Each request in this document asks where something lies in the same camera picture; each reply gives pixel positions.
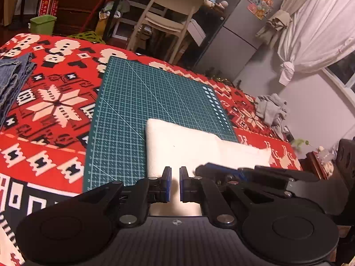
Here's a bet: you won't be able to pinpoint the green tinsel garland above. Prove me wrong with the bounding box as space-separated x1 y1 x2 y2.
205 68 236 85

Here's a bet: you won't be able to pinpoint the green waste bin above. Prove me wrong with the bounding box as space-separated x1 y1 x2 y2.
30 15 57 35

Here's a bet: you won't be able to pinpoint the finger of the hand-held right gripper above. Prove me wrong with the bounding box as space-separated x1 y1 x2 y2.
205 165 317 182
195 166 294 198

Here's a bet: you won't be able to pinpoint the white flat box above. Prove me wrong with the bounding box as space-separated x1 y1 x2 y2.
187 21 207 46

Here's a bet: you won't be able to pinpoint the wooden nightstand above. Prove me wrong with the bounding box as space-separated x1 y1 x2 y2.
305 150 337 180

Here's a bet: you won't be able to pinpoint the grey crumpled garment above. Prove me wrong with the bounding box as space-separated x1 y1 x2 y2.
254 94 290 140

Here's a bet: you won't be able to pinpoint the small green plant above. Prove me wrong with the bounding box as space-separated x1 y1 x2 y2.
291 139 311 149

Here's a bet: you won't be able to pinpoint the white knotted curtain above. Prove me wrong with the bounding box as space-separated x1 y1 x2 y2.
277 0 355 85

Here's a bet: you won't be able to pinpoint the green cutting mat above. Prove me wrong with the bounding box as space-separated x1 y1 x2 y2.
83 56 239 193

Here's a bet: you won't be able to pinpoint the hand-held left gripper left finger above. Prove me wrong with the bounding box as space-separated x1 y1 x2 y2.
73 166 173 228

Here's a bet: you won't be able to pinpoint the black frame desk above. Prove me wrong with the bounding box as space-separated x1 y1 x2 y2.
104 0 225 61

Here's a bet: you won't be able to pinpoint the cream knit vest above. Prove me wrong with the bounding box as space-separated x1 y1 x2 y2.
146 119 272 217

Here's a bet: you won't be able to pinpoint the beige hanging garment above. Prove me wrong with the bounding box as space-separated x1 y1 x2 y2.
255 10 293 46

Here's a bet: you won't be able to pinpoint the red printed box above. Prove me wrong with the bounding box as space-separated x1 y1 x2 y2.
37 0 60 18

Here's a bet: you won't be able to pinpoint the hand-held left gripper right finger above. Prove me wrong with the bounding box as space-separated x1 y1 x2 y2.
179 166 278 228

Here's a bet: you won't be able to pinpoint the red patterned blanket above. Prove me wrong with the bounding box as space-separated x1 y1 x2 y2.
0 33 303 266

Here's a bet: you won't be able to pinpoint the window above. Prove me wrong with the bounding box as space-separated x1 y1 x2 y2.
322 50 355 95

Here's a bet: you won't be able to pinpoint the colourful fridge magnets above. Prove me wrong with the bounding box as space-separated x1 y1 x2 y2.
248 0 275 20

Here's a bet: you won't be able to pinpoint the blue denim jeans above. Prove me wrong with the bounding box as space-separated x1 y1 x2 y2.
0 53 36 125

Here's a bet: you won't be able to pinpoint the lime green perforated crate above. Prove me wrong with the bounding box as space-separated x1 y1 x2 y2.
68 31 107 44

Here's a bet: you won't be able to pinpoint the wooden drawer cabinet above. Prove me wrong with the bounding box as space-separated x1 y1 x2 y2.
54 0 111 35

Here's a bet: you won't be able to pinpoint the grey refrigerator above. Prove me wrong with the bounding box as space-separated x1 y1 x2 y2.
194 0 287 74

